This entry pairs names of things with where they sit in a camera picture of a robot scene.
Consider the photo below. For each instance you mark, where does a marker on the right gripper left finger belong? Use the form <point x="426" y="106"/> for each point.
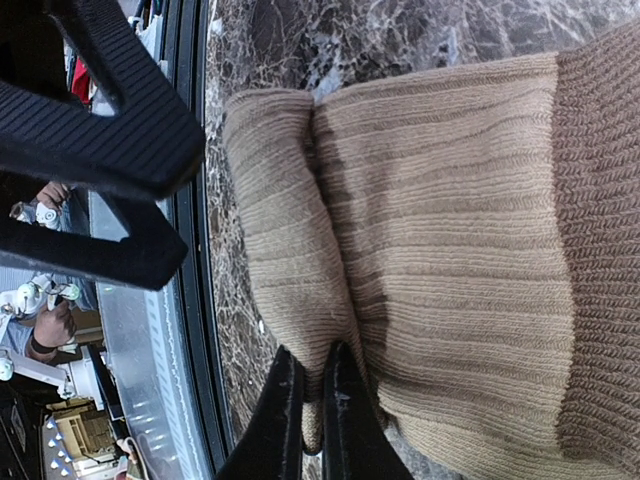
<point x="271" y="447"/>

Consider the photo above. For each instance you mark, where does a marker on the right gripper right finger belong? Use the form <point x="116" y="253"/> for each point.
<point x="354" y="445"/>

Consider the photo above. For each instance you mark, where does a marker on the black front rail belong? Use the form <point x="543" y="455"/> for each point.
<point x="184" y="49"/>

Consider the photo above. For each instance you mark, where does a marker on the white slotted cable duct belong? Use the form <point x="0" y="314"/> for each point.
<point x="147" y="358"/>

